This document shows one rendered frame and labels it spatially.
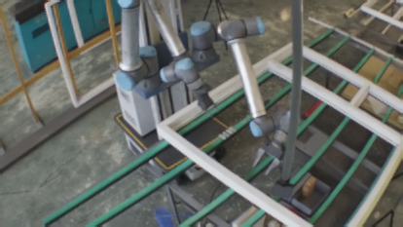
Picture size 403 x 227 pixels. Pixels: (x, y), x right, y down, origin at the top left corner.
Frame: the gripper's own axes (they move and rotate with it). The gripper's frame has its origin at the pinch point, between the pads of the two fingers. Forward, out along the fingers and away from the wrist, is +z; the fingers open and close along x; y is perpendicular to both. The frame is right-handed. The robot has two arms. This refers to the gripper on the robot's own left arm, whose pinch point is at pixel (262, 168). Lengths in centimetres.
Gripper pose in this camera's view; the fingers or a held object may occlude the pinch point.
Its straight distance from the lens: 197.5
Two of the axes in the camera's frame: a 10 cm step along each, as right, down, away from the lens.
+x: 6.6, 4.3, -6.1
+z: -5.6, 8.3, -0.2
